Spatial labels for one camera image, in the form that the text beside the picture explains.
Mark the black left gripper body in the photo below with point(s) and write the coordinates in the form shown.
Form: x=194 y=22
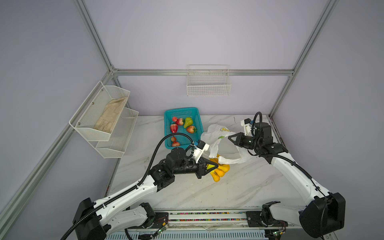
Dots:
x=189 y=167

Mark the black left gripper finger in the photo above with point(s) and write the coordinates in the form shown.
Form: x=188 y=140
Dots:
x=202 y=171
x=210 y=164

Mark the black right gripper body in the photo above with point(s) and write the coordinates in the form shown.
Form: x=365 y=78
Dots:
x=250 y=142

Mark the yellow fake banana bunch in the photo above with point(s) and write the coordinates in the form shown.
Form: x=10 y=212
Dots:
x=220 y=171

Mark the white lemon print plastic bag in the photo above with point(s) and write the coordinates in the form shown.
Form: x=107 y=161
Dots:
x=222 y=148

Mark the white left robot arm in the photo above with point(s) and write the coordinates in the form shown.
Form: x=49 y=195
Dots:
x=94 y=220

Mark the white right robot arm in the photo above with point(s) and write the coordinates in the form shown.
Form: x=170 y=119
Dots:
x=323 y=212

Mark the small red fake fruit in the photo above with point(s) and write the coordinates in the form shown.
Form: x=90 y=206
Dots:
x=175 y=142

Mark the red fake strawberry large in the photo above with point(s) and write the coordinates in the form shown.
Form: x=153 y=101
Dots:
x=174 y=128

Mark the green fake pear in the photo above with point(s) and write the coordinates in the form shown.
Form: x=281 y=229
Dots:
x=188 y=122

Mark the teal plastic fruit basket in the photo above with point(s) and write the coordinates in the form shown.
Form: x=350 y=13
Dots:
x=171 y=116

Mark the white mesh lower shelf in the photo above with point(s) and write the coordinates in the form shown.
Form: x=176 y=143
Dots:
x=116 y=147

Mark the white mesh shelf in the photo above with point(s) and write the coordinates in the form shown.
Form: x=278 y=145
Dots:
x=85 y=118
x=116 y=147

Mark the beige cloth in shelf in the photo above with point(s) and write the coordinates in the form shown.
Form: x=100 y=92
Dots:
x=110 y=115

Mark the white mesh upper shelf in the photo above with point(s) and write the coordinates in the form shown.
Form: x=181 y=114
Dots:
x=85 y=118

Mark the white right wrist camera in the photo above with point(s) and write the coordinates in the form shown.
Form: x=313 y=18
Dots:
x=248 y=124

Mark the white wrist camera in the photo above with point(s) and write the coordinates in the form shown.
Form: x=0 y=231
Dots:
x=200 y=148
x=248 y=124

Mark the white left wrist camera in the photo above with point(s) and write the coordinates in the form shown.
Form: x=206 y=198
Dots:
x=200 y=148

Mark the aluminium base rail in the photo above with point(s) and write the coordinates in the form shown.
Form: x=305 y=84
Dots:
x=213 y=225

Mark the white wire wall basket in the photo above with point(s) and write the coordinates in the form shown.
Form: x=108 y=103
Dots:
x=208 y=81

